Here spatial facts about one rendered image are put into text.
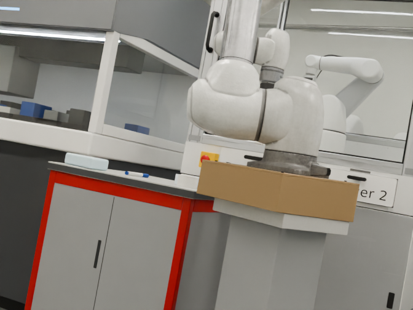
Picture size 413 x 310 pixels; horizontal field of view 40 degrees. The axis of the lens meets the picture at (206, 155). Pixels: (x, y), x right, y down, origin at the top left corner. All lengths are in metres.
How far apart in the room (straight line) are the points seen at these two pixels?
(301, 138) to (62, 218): 0.99
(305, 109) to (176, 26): 1.59
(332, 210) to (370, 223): 0.72
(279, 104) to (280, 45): 0.64
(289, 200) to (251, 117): 0.26
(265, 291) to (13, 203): 1.63
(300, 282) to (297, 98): 0.51
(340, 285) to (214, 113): 1.04
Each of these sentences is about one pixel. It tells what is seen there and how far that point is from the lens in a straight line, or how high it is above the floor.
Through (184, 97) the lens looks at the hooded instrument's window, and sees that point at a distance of 3.28.
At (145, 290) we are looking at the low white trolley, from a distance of 2.00.
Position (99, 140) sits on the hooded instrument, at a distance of 2.60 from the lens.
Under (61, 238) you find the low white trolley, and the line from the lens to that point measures 2.18.
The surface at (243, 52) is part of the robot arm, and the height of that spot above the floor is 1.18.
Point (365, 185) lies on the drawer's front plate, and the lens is 2.31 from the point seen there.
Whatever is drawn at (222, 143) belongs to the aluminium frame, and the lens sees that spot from 2.51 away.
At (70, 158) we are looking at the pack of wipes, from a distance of 2.21.
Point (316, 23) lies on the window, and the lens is 2.51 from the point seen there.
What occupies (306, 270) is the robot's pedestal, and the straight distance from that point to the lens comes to 1.65.
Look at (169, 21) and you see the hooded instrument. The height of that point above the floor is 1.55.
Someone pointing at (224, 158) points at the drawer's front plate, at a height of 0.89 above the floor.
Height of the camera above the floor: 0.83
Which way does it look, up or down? 1 degrees up
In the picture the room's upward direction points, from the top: 10 degrees clockwise
